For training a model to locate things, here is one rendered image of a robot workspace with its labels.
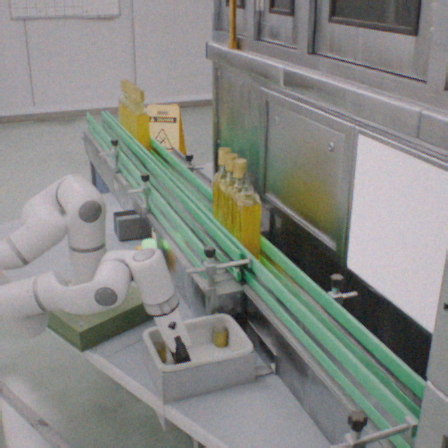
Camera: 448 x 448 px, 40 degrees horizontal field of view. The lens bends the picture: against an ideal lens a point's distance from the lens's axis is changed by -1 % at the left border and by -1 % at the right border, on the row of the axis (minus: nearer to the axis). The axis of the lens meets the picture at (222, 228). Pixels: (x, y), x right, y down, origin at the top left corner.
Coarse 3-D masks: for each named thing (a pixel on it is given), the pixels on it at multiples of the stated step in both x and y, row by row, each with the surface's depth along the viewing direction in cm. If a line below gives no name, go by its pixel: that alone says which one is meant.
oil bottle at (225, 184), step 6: (222, 180) 168; (228, 180) 167; (234, 180) 167; (222, 186) 168; (228, 186) 166; (222, 192) 168; (222, 198) 169; (222, 204) 169; (222, 210) 170; (222, 216) 171; (222, 222) 171
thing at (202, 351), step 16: (192, 320) 148; (208, 320) 150; (224, 320) 151; (144, 336) 142; (160, 336) 146; (192, 336) 149; (208, 336) 151; (240, 336) 143; (192, 352) 148; (208, 352) 148; (224, 352) 148; (240, 352) 136; (160, 368) 132; (176, 368) 131
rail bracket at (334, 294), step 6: (330, 276) 133; (336, 276) 133; (330, 282) 134; (336, 282) 132; (342, 282) 133; (336, 288) 133; (330, 294) 134; (336, 294) 134; (342, 294) 134; (348, 294) 136; (354, 294) 136; (336, 300) 134; (342, 300) 135
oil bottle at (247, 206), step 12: (240, 192) 159; (240, 204) 157; (252, 204) 157; (240, 216) 158; (252, 216) 158; (240, 228) 159; (252, 228) 159; (240, 240) 160; (252, 240) 161; (252, 252) 162
